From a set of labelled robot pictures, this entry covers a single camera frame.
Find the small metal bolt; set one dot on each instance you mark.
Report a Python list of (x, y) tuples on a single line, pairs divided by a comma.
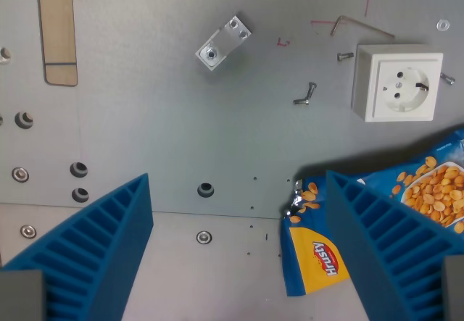
[(344, 56), (311, 90), (302, 101), (447, 78)]

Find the small metal washer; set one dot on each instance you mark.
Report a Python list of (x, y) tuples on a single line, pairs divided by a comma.
[(442, 25)]

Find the aluminium bracket block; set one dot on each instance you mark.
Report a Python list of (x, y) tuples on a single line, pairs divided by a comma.
[(223, 43)]

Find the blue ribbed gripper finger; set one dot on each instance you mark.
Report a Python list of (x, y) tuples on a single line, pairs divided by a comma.
[(380, 248), (90, 248)]

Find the countersunk plate screw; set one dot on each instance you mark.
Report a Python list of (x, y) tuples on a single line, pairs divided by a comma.
[(204, 237), (20, 174), (28, 231)]

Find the white electrical wall socket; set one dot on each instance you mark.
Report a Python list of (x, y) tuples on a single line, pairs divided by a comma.
[(397, 82)]

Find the wooden insert strip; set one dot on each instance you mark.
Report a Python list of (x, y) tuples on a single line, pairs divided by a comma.
[(58, 27)]

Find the metal allen key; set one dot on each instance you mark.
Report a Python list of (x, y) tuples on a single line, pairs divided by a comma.
[(357, 25)]

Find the blue peanut snack bag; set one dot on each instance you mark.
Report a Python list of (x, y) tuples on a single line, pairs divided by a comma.
[(427, 190)]

